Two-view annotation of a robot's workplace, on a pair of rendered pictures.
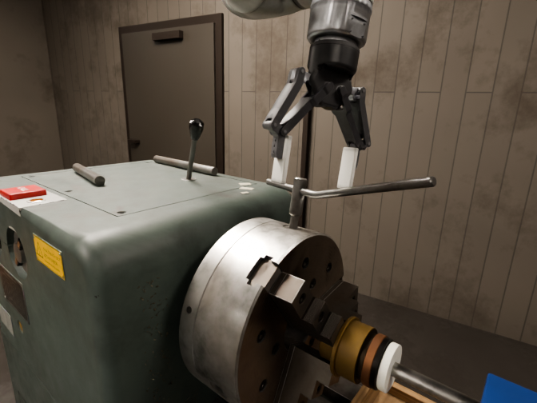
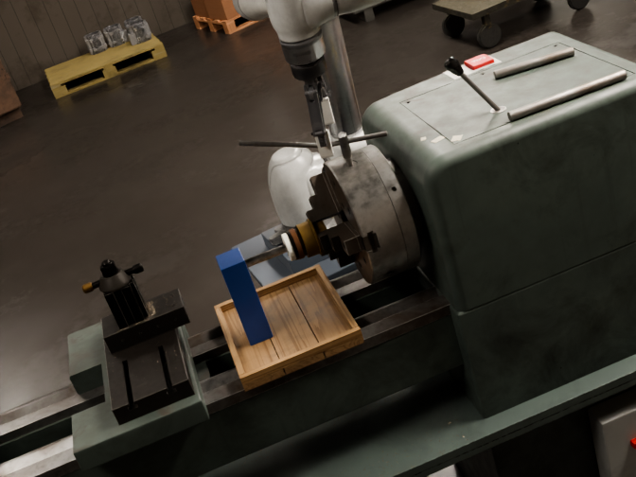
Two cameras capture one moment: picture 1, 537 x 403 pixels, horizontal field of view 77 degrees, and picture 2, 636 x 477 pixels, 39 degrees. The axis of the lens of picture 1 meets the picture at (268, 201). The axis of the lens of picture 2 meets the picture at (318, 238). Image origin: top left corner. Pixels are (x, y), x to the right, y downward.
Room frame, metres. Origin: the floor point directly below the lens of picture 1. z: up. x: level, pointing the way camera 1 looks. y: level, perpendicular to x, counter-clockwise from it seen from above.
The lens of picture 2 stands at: (1.80, -1.50, 2.08)
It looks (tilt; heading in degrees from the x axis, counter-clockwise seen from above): 28 degrees down; 134
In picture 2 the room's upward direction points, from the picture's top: 18 degrees counter-clockwise
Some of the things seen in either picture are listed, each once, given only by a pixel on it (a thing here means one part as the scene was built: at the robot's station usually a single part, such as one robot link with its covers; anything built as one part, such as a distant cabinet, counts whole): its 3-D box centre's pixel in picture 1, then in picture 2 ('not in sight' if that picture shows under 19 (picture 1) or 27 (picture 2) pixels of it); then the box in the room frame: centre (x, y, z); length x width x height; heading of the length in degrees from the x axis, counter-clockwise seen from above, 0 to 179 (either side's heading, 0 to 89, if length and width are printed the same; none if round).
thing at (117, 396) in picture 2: not in sight; (144, 353); (0.14, -0.50, 0.95); 0.43 x 0.18 x 0.04; 142
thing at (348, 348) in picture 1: (355, 350); (309, 238); (0.44, -0.14, 1.08); 0.09 x 0.09 x 0.09; 52
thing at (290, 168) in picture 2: not in sight; (297, 182); (0.03, 0.30, 0.97); 0.18 x 0.16 x 0.22; 51
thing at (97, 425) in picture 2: not in sight; (132, 373); (0.09, -0.52, 0.89); 0.53 x 0.30 x 0.06; 142
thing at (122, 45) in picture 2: not in sight; (100, 54); (-5.26, 3.71, 0.16); 1.13 x 0.77 x 0.31; 59
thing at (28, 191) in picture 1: (23, 193); (479, 62); (0.63, 0.47, 1.26); 0.06 x 0.06 x 0.02; 52
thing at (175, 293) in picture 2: not in sight; (145, 320); (0.10, -0.43, 1.00); 0.20 x 0.10 x 0.05; 52
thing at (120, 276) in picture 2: not in sight; (113, 277); (0.09, -0.46, 1.13); 0.08 x 0.08 x 0.03
